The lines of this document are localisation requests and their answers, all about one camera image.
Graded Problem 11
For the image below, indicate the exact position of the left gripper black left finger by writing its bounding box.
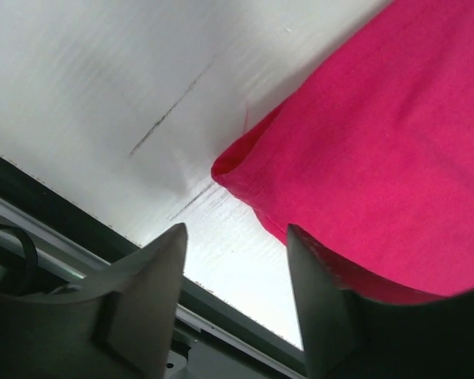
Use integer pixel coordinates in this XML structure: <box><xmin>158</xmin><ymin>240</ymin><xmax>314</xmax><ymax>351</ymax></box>
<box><xmin>0</xmin><ymin>223</ymin><xmax>187</xmax><ymax>378</ymax></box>

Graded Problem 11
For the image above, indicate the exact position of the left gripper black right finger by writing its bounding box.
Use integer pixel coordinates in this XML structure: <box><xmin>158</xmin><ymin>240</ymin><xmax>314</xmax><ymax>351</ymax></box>
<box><xmin>287</xmin><ymin>224</ymin><xmax>474</xmax><ymax>378</ymax></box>

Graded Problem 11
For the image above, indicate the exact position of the pink t shirt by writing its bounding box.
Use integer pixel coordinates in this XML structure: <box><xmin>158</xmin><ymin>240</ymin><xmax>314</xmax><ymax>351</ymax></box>
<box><xmin>212</xmin><ymin>1</ymin><xmax>474</xmax><ymax>304</ymax></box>

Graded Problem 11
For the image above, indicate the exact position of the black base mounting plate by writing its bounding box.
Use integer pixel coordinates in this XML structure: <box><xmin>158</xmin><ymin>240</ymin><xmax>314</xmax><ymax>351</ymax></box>
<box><xmin>0</xmin><ymin>157</ymin><xmax>306</xmax><ymax>378</ymax></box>

